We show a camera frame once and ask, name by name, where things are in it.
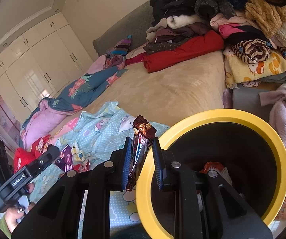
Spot brown chocolate bar wrapper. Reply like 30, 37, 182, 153
125, 115, 156, 191

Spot green left sleeve forearm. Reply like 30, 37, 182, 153
0, 216, 12, 238

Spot yellow rimmed black trash bin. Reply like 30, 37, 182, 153
136, 109, 286, 238

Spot left hand painted nails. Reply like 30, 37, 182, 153
3, 182, 36, 233

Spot red garment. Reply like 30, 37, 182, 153
14, 134, 51, 173

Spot orange red plastic bag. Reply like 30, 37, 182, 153
201, 161, 225, 174

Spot purple foil wrapper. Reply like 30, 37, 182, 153
54, 145, 73, 173

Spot red candy wrapper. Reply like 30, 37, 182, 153
73, 160, 90, 173

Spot yellow white crumpled wrapper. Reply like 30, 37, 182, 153
71, 142, 86, 163

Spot blue floral pink quilt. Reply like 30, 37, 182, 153
19, 66, 127, 149

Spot pink cartoon blanket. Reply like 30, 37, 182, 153
48, 117, 79, 145

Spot light blue Hello Kitty blanket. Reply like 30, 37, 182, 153
28, 101, 171, 239

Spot white built-in wardrobe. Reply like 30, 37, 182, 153
0, 13, 93, 123

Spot beige bed sheet mattress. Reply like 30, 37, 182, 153
84, 50, 226, 126

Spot yellow cartoon blanket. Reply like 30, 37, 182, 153
223, 48, 286, 89

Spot brown striped knit garment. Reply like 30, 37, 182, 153
230, 39, 270, 64

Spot red folded jacket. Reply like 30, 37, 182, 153
143, 30, 224, 73

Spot striped colourful pillow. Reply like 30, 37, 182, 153
105, 35, 132, 65

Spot mustard fuzzy garment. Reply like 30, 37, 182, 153
245, 0, 286, 38

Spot grey padded headboard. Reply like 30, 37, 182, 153
93, 1, 154, 56

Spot pile of dark clothes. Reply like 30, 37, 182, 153
145, 0, 286, 59

